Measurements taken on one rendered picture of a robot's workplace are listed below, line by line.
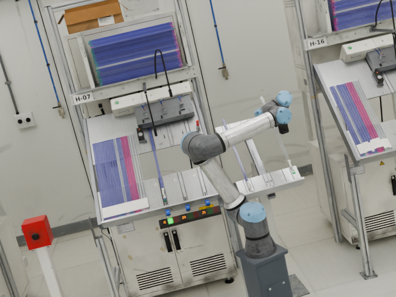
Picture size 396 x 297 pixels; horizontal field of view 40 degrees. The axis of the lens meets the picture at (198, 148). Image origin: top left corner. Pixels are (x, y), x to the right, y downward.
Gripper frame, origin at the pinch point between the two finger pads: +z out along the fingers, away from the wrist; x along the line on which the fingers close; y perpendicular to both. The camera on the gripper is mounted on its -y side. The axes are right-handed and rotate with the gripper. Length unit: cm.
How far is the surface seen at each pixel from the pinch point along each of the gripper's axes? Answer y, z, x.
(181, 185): -13, 21, 55
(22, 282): -24, 122, 173
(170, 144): 15, 27, 54
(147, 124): 30, 27, 64
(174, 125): 26, 29, 48
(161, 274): -51, 74, 78
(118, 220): -22, 20, 93
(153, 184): -7, 23, 70
